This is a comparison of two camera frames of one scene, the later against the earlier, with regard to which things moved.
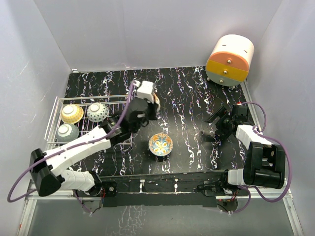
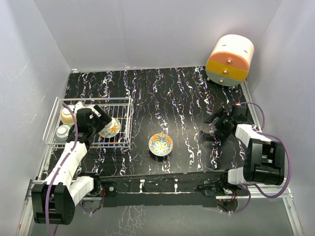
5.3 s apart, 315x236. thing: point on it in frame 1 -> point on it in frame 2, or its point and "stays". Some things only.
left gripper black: x=153 y=107 -> x=106 y=118
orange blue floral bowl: x=160 y=144 stays
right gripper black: x=223 y=132 stays
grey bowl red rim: x=67 y=132 stays
